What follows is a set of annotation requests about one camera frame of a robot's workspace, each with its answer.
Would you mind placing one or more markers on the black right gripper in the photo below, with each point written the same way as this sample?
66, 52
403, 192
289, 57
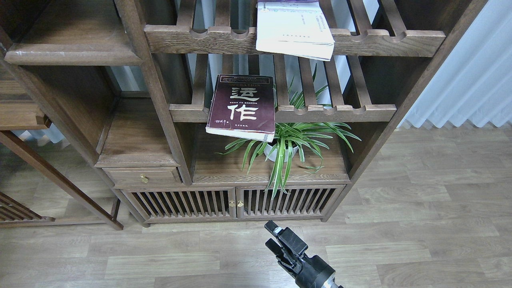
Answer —
308, 272

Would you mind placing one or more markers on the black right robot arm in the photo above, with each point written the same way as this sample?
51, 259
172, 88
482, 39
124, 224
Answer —
308, 272

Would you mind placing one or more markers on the dark wooden bookshelf unit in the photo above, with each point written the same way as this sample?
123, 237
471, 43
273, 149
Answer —
129, 82

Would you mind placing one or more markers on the right slatted cabinet door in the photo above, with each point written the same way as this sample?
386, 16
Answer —
307, 202

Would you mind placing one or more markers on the white paperback book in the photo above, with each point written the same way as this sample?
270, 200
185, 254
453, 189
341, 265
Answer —
293, 27

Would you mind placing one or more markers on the dark maroon book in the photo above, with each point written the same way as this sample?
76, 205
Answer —
243, 106

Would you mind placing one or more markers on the wooden side furniture left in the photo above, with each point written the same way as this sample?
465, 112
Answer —
19, 112

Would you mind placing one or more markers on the white pleated curtain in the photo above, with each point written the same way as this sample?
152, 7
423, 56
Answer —
474, 84

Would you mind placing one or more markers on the wooden drawer with brass knob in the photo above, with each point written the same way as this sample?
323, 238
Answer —
143, 177

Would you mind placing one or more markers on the green spider plant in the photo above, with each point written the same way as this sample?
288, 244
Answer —
305, 135

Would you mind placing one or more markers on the white plant pot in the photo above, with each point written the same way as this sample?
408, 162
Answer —
272, 152

